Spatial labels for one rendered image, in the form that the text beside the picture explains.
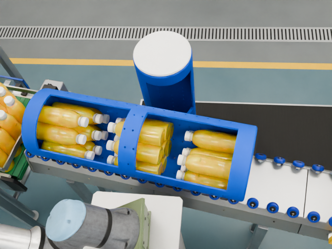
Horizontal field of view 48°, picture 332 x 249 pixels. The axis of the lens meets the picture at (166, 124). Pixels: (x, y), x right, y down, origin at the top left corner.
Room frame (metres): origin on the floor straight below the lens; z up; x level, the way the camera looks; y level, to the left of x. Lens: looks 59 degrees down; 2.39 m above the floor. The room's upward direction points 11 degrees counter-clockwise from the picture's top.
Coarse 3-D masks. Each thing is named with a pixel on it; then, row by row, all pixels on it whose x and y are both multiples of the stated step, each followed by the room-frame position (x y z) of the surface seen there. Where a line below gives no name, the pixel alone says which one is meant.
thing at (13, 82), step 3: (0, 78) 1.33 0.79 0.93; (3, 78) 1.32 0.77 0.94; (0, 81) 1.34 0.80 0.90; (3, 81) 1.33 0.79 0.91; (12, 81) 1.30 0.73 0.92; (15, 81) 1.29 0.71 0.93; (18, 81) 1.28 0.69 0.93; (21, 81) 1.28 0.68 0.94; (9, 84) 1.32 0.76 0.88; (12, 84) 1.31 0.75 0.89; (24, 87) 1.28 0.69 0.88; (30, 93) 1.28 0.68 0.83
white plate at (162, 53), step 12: (156, 36) 1.30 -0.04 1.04; (168, 36) 1.28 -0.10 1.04; (180, 36) 1.27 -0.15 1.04; (144, 48) 1.24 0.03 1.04; (156, 48) 1.22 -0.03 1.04; (168, 48) 1.21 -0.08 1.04; (180, 48) 1.19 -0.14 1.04; (144, 60) 1.16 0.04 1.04; (156, 60) 1.15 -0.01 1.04; (168, 60) 1.14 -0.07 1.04; (180, 60) 1.12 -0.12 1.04; (144, 72) 1.10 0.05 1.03; (156, 72) 1.08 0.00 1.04; (168, 72) 1.07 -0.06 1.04
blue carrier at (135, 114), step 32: (64, 96) 0.91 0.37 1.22; (32, 128) 0.80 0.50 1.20; (128, 128) 0.70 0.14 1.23; (192, 128) 0.75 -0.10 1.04; (224, 128) 0.70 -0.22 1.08; (256, 128) 0.61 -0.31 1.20; (64, 160) 0.70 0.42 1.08; (96, 160) 0.73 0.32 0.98; (128, 160) 0.60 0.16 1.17; (224, 192) 0.43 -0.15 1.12
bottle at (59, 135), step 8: (40, 128) 0.83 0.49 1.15; (48, 128) 0.82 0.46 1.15; (56, 128) 0.81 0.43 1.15; (64, 128) 0.81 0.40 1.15; (72, 128) 0.81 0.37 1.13; (40, 136) 0.80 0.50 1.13; (48, 136) 0.79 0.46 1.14; (56, 136) 0.78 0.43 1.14; (64, 136) 0.77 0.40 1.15; (72, 136) 0.77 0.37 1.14; (64, 144) 0.76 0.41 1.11; (72, 144) 0.75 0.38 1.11
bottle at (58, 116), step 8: (48, 112) 0.86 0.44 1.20; (56, 112) 0.85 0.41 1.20; (64, 112) 0.85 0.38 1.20; (72, 112) 0.84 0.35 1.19; (40, 120) 0.85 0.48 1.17; (48, 120) 0.84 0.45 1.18; (56, 120) 0.83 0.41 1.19; (64, 120) 0.82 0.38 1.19; (72, 120) 0.81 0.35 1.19; (80, 120) 0.81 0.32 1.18
